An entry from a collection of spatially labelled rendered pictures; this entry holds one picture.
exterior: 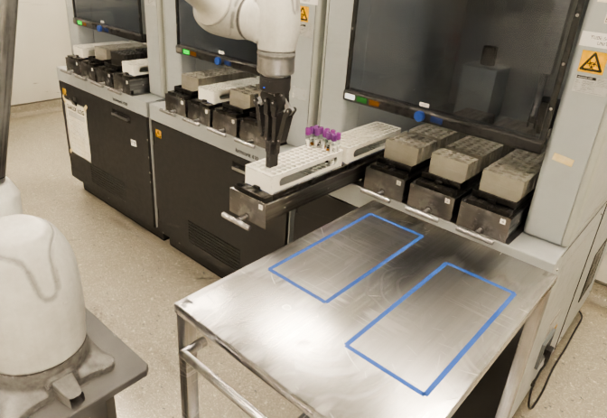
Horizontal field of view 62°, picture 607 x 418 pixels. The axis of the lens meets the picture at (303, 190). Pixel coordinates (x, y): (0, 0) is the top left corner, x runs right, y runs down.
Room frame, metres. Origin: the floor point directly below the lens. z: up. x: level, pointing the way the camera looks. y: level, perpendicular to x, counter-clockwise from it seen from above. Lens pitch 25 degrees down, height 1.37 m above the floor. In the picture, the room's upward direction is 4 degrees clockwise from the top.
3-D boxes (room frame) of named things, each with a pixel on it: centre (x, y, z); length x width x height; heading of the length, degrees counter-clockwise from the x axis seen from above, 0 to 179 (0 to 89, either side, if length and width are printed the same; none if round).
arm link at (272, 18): (1.22, 0.10, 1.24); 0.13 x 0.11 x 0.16; 56
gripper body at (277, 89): (1.21, 0.09, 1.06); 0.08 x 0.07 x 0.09; 50
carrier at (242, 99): (1.88, 0.26, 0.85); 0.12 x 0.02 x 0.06; 51
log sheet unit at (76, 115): (2.56, 1.24, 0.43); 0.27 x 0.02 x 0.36; 50
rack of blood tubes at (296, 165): (1.29, 0.02, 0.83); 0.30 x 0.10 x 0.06; 140
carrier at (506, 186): (1.23, -0.52, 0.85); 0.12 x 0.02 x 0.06; 49
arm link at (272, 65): (1.21, 0.09, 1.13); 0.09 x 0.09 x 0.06
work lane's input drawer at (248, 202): (1.39, -0.06, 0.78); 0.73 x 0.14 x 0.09; 140
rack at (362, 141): (1.53, -0.18, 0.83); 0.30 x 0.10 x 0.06; 140
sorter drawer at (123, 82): (2.51, 0.65, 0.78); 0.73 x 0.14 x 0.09; 140
